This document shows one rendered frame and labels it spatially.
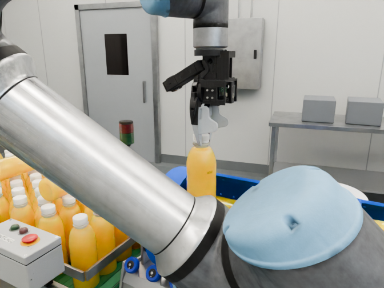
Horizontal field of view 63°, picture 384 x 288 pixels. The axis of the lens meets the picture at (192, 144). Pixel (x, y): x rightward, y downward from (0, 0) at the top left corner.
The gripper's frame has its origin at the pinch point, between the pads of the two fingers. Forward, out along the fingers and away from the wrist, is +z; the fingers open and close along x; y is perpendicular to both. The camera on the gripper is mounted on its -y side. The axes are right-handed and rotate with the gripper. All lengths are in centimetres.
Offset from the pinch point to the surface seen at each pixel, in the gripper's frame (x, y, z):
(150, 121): 296, -231, 70
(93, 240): -10.7, -27.9, 29.7
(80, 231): -13.0, -29.8, 26.4
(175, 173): 2.6, -9.1, 11.4
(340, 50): 341, 3, -25
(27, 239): -25.2, -34.1, 23.2
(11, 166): -4, -72, 18
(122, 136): 38, -58, 15
